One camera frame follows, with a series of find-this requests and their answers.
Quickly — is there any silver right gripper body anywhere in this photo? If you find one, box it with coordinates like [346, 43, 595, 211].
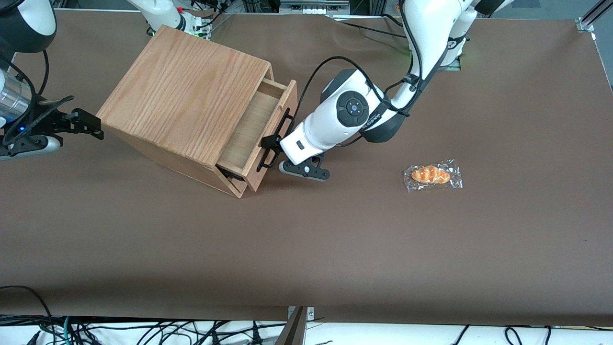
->
[0, 69, 32, 129]

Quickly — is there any wooden drawer with black handle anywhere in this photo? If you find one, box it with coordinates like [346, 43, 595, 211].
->
[216, 79, 298, 192]

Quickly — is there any oak wooden drawer cabinet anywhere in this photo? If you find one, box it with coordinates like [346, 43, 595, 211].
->
[96, 24, 276, 198]

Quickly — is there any table cover sheet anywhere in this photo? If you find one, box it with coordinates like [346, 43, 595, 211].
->
[0, 10, 613, 327]

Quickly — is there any bread roll in clear wrapper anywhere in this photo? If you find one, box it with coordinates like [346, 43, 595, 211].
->
[403, 159, 464, 193]

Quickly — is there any silver metal rack panel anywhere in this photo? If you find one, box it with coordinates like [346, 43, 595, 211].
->
[279, 0, 350, 14]

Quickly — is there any aluminium profile bar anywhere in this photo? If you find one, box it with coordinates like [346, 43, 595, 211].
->
[576, 0, 613, 33]

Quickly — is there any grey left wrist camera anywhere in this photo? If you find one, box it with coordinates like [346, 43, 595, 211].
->
[279, 161, 331, 182]

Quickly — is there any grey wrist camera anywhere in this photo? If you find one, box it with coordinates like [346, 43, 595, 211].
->
[279, 161, 331, 182]
[0, 136, 62, 161]

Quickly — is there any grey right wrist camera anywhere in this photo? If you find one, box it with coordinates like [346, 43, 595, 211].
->
[0, 136, 62, 161]

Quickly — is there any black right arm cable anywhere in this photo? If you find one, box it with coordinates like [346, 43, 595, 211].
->
[0, 48, 51, 147]

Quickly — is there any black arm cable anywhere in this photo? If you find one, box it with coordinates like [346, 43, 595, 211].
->
[0, 48, 51, 147]
[291, 0, 431, 120]

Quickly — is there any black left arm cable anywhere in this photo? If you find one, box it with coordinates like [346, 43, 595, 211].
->
[291, 0, 431, 120]

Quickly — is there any long black cable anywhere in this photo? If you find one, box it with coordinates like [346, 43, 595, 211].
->
[335, 18, 410, 39]

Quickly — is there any dark metal mount post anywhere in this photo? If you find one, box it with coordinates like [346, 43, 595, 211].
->
[274, 307, 308, 345]

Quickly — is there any black looped cable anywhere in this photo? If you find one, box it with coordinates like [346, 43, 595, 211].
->
[0, 286, 57, 345]

